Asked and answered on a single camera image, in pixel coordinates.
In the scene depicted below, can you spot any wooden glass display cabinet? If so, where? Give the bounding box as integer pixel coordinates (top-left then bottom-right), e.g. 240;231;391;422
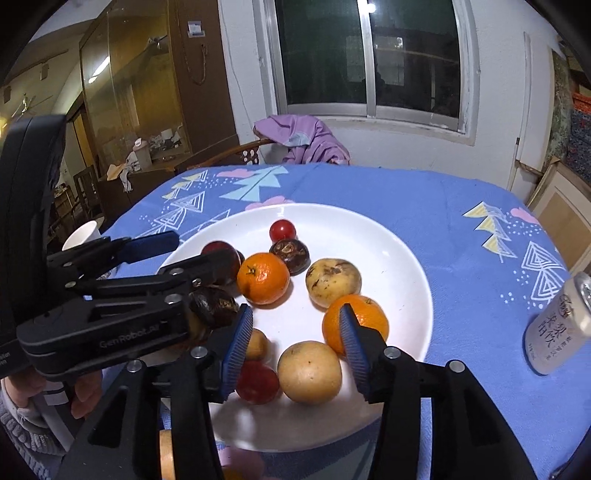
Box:
78;0;241;222

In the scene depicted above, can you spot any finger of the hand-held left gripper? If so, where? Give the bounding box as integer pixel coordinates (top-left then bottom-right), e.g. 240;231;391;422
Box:
46;231;180;289
69;252;239;320

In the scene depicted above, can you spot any framed picture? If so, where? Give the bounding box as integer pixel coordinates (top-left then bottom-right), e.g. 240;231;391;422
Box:
526;157;591;273

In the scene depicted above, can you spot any red cherry tomato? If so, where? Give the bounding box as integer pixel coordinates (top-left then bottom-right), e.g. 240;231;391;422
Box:
269;219;297;243
235;361;281;406

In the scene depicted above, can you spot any orange mandarin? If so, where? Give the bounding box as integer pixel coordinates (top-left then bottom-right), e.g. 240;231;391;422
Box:
236;252;291;306
322;294;390;357

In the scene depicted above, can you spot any tan round pear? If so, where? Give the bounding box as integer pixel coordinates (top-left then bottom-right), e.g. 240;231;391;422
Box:
277;340;343;406

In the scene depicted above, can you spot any white leaning board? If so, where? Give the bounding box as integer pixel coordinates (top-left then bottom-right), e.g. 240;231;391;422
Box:
510;31;555;190

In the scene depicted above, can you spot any small tan longan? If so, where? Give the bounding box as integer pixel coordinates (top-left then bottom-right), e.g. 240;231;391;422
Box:
245;329;269;362

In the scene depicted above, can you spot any white crumpled cloth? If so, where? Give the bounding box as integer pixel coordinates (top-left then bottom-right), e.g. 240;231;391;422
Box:
121;159;139;192

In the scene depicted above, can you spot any sliding glass window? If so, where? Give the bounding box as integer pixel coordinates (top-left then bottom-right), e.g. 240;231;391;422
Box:
259;0;476;144

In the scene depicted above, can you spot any white plate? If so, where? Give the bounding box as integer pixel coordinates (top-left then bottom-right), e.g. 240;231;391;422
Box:
157;203;435;453

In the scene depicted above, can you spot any striped pepino melon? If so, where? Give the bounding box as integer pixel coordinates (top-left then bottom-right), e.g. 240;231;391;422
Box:
185;314;208;344

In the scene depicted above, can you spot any yellow speckled passionfruit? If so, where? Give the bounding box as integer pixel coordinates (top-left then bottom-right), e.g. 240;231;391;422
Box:
305;258;362;309
158;429;176;478

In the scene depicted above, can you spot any dark purple plum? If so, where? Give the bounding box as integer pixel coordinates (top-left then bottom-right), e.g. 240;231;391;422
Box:
201;240;245;287

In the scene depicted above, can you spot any green painted canvas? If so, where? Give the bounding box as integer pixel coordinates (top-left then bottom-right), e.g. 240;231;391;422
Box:
551;48;575;162

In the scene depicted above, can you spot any white drink can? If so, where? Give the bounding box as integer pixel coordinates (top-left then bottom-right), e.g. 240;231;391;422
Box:
523;271;591;376

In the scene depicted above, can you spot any blue printed tablecloth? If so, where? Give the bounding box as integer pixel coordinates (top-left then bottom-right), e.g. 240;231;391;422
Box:
99;162;591;480

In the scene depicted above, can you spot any white paper cup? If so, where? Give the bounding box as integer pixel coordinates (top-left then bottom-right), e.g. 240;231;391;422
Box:
62;220;118;280

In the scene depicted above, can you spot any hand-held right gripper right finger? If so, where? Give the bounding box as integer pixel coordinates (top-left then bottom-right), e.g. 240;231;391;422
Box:
339;305;539;480

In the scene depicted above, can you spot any wooden armchair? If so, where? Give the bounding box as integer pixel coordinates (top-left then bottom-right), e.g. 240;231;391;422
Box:
187;138;278;172

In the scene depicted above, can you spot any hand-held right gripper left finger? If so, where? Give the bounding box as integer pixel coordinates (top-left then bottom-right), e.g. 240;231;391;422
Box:
55;305;254;480

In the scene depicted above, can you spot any dark wooden chair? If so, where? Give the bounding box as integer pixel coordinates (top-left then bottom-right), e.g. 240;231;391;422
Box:
74;165;100;217

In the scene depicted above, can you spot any person's left hand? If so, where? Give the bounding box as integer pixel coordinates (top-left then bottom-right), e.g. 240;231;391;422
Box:
9;370;103;419

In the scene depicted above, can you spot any purple jacket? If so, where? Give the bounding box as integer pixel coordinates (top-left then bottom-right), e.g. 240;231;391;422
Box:
254;115;352;166

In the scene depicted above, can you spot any person's left forearm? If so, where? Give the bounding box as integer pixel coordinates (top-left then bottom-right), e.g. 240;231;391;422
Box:
0;378;75;457

